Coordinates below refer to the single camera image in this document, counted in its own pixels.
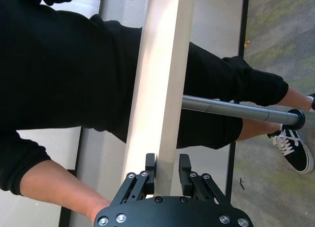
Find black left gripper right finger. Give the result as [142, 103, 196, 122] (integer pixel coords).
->
[179, 153, 231, 206]

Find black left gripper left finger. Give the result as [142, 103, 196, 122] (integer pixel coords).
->
[111, 153, 156, 206]

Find white pedestal table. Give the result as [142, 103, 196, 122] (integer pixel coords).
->
[122, 0, 315, 197]

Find person's right forearm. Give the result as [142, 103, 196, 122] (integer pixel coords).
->
[20, 160, 110, 219]

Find person's right hand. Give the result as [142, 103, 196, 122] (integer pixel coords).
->
[86, 199, 112, 224]

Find person's right lower leg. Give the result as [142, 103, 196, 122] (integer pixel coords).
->
[235, 118, 283, 142]

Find person's leg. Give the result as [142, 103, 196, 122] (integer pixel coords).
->
[235, 118, 283, 142]
[278, 86, 313, 112]

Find black shorts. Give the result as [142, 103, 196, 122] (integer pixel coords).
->
[176, 41, 289, 150]

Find black white right sneaker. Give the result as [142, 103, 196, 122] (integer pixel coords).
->
[267, 125, 315, 174]

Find person's left lower leg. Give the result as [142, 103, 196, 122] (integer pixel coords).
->
[278, 86, 313, 112]

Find black sweatshirt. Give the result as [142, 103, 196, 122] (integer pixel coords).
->
[0, 0, 144, 196]

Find black baseboard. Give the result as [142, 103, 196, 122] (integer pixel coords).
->
[225, 0, 251, 202]

